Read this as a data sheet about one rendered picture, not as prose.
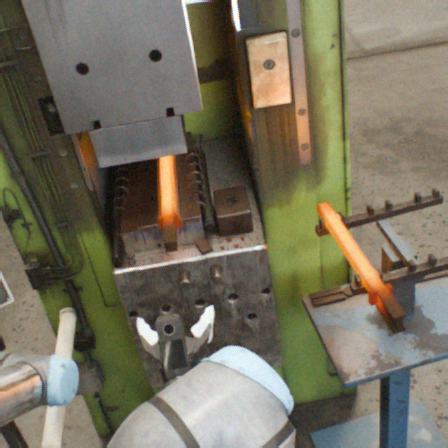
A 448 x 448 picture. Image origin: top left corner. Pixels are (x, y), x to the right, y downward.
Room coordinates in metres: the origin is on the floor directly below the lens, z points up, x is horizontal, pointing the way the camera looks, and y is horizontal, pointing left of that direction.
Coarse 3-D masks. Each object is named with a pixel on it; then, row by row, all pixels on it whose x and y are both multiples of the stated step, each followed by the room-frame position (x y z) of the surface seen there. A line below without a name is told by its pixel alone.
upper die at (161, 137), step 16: (96, 128) 1.24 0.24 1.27; (112, 128) 1.23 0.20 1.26; (128, 128) 1.23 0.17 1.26; (144, 128) 1.23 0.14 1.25; (160, 128) 1.23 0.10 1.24; (176, 128) 1.23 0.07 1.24; (96, 144) 1.23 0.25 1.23; (112, 144) 1.23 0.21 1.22; (128, 144) 1.23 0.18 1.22; (144, 144) 1.23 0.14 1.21; (160, 144) 1.23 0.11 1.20; (176, 144) 1.23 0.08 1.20; (112, 160) 1.23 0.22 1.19; (128, 160) 1.23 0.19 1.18
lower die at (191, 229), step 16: (192, 144) 1.58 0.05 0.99; (144, 160) 1.54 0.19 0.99; (176, 160) 1.50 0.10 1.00; (192, 160) 1.49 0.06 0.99; (128, 176) 1.49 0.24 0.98; (144, 176) 1.46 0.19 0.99; (160, 176) 1.43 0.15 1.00; (176, 176) 1.41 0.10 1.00; (192, 176) 1.41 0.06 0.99; (144, 192) 1.38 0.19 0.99; (160, 192) 1.35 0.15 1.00; (176, 192) 1.34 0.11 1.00; (128, 208) 1.34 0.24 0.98; (144, 208) 1.31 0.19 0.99; (160, 208) 1.28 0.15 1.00; (176, 208) 1.27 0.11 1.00; (128, 224) 1.27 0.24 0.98; (144, 224) 1.24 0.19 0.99; (192, 224) 1.23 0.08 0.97; (128, 240) 1.23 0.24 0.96; (144, 240) 1.23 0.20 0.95; (160, 240) 1.23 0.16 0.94; (192, 240) 1.23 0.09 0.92
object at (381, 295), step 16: (320, 208) 1.20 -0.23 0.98; (336, 224) 1.13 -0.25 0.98; (336, 240) 1.09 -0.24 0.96; (352, 240) 1.06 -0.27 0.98; (352, 256) 1.01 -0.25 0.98; (368, 272) 0.95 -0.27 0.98; (368, 288) 0.92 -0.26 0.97; (384, 288) 0.89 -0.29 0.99; (384, 304) 0.85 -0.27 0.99; (400, 320) 0.81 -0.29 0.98
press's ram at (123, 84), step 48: (48, 0) 1.23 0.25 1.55; (96, 0) 1.23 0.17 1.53; (144, 0) 1.23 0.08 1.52; (192, 0) 1.42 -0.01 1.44; (48, 48) 1.23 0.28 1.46; (96, 48) 1.23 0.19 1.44; (144, 48) 1.23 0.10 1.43; (192, 48) 1.34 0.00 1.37; (96, 96) 1.23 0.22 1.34; (144, 96) 1.23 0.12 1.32; (192, 96) 1.23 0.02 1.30
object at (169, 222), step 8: (168, 160) 1.49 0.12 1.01; (168, 168) 1.45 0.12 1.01; (168, 176) 1.41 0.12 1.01; (168, 184) 1.37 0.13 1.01; (168, 192) 1.33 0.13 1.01; (168, 200) 1.30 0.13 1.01; (168, 208) 1.27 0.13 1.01; (160, 216) 1.23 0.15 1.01; (168, 216) 1.22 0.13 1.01; (176, 216) 1.22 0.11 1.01; (160, 224) 1.22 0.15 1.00; (168, 224) 1.20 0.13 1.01; (176, 224) 1.22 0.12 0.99; (168, 232) 1.17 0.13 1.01; (176, 232) 1.19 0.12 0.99; (168, 240) 1.14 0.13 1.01; (176, 240) 1.16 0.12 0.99; (168, 248) 1.14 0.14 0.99; (176, 248) 1.13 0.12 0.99
